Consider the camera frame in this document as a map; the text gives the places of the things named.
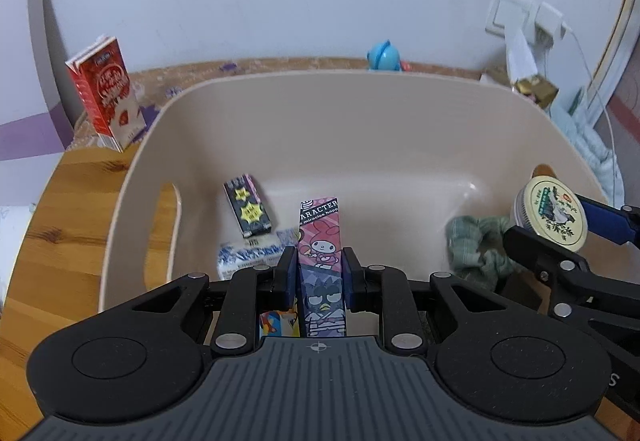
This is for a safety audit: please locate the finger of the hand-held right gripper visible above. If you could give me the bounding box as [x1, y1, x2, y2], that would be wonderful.
[502, 226, 640, 320]
[575, 193, 640, 247]

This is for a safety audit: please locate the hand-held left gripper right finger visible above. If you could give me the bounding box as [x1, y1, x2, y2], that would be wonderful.
[342, 248, 511, 356]

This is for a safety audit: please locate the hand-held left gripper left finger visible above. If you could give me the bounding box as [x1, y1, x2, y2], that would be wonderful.
[115, 246, 300, 357]

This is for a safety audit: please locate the round metal tin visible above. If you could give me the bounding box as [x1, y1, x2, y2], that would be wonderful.
[510, 176, 591, 253]

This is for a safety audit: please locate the pink cartoon box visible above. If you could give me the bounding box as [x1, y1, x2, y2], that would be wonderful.
[297, 197, 347, 338]

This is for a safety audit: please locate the blue white tissue packet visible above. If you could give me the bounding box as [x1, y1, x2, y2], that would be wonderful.
[217, 229, 301, 282]

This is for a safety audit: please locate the colourful cartoon card pack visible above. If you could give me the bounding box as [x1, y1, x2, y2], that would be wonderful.
[259, 308, 301, 339]

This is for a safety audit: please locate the green plaid scrunchie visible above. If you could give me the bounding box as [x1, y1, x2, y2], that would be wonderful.
[446, 215, 526, 293]

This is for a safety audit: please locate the black box with yellow stars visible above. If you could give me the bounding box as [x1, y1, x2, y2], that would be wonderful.
[223, 174, 273, 239]

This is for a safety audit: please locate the beige plastic storage bin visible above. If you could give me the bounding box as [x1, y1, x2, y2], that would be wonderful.
[97, 70, 618, 339]

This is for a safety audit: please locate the light blue blanket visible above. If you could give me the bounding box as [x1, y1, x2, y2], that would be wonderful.
[550, 86, 627, 204]

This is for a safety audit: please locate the white gold tissue box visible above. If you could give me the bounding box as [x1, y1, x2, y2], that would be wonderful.
[480, 66, 560, 109]

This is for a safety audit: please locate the white facial tissue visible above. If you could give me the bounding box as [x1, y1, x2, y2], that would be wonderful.
[502, 27, 538, 84]

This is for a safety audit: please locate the white charger plug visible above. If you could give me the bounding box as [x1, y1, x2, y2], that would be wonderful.
[530, 3, 568, 46]

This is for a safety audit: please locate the blue round toy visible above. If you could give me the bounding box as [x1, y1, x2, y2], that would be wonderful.
[366, 40, 413, 72]

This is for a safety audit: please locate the red milk carton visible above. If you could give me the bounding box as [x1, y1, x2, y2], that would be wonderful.
[65, 36, 147, 152]

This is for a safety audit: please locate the white bedding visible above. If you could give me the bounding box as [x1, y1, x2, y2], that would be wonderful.
[0, 203, 36, 247]

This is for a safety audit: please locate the purple white panel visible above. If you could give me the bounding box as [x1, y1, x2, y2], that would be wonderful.
[0, 0, 76, 166]

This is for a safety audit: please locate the white wall socket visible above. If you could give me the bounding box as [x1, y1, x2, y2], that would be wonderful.
[484, 0, 538, 38]

